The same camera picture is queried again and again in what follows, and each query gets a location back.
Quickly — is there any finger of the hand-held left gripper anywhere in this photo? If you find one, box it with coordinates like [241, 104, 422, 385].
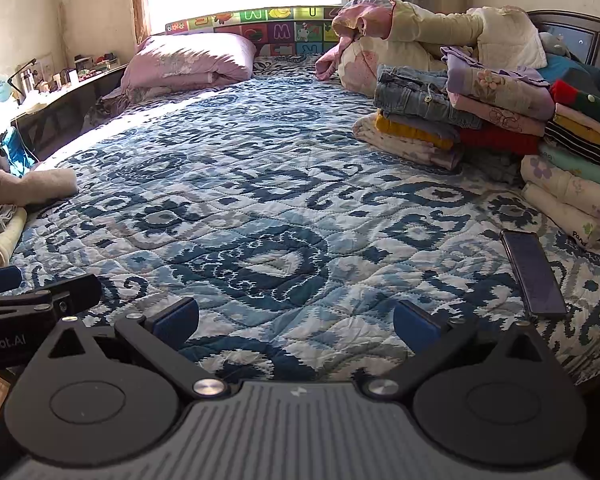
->
[0, 266, 23, 297]
[0, 274, 103, 317]

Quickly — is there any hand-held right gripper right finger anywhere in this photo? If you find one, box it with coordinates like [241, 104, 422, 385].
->
[362, 300, 556, 401]

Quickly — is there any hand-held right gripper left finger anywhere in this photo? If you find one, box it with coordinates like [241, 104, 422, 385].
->
[45, 296, 231, 401]

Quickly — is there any beige knit sweater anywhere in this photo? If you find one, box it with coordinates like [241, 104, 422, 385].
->
[0, 167, 79, 207]

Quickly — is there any stack of folded clothes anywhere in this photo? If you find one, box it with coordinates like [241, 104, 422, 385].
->
[352, 45, 600, 256]

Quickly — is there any cream folded cloth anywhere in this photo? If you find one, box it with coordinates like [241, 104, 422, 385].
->
[0, 205, 28, 272]

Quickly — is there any dark smartphone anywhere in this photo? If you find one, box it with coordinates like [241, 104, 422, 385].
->
[500, 229, 568, 320]

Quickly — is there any teal bag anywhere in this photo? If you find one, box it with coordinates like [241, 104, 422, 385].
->
[2, 127, 37, 172]

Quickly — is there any blue patterned quilt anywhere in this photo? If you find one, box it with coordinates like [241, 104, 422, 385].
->
[10, 55, 600, 386]

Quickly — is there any dark bedside shelf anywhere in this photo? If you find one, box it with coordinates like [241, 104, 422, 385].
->
[10, 62, 129, 162]

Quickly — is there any black desk lamp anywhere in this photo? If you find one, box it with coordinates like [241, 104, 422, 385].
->
[7, 58, 38, 103]

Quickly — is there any pink pillow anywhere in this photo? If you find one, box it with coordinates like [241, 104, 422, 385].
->
[120, 34, 257, 103]

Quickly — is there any teal blue cloth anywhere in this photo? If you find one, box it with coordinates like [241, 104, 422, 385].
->
[545, 55, 600, 97]

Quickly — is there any colourful alphabet play mat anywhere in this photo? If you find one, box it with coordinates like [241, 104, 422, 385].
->
[165, 6, 348, 57]

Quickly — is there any grey plush toy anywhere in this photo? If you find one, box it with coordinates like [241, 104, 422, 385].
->
[537, 32, 574, 59]

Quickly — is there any dark wooden headboard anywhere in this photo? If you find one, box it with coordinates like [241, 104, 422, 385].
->
[527, 10, 600, 86]

